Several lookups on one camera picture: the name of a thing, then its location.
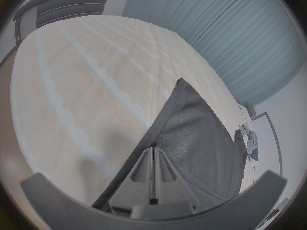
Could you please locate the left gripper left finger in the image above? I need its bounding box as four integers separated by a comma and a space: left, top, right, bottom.
109, 147, 154, 213

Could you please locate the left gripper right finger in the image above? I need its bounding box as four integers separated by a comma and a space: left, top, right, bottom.
153, 147, 198, 211

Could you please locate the black T-shirt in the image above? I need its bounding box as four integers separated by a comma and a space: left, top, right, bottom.
91, 78, 248, 215

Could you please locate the dark blue garment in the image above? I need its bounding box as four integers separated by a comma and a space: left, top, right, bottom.
249, 148, 260, 161

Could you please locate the grey knitted garment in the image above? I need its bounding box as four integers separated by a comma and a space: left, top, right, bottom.
240, 124, 259, 154

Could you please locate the white printed pillow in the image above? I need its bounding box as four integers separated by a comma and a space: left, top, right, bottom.
236, 103, 253, 132

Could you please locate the grey bedside table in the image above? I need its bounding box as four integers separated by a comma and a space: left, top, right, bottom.
236, 98, 256, 117

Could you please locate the bed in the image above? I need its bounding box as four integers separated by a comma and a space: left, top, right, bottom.
10, 15, 282, 201

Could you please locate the blue-green curtain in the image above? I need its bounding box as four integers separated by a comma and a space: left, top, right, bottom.
122, 0, 253, 45
191, 0, 307, 108

